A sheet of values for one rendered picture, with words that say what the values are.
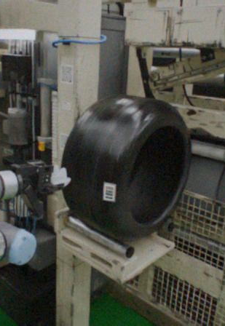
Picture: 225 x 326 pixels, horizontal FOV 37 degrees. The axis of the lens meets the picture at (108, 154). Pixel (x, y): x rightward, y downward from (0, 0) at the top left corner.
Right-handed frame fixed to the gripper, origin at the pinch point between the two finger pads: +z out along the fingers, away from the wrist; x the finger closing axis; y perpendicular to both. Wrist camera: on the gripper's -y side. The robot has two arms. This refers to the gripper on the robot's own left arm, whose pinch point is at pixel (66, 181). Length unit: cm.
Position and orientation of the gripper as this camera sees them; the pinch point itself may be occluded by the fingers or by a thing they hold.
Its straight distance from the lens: 109.4
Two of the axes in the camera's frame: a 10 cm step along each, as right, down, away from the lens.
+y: 1.2, -9.7, -2.0
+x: -7.4, -2.3, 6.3
